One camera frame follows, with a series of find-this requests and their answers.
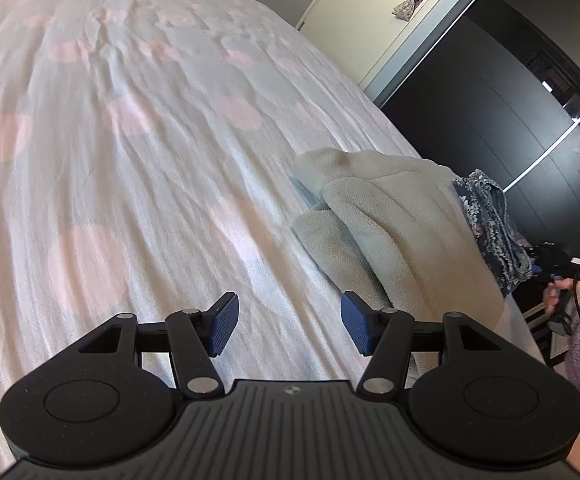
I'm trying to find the dark floral trousers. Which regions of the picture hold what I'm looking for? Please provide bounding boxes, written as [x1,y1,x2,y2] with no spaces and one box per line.
[453,169,534,297]

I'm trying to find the person right hand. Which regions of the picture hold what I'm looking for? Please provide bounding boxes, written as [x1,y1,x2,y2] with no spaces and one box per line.
[543,278,573,316]

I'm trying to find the beige folded fleece garment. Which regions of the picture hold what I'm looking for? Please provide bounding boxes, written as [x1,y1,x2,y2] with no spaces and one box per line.
[292,148,505,330]

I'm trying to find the black wardrobe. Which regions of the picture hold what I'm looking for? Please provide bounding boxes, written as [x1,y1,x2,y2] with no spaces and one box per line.
[379,0,580,371]

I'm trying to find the pink polka dot bedsheet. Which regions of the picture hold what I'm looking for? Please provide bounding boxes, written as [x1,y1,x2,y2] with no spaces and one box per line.
[0,0,421,476]

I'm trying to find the cream room door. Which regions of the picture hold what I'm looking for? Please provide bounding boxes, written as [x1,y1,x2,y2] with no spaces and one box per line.
[296,0,474,106]

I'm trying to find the door handle with pouch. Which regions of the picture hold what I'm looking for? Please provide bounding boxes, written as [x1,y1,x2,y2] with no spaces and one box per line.
[392,0,423,22]

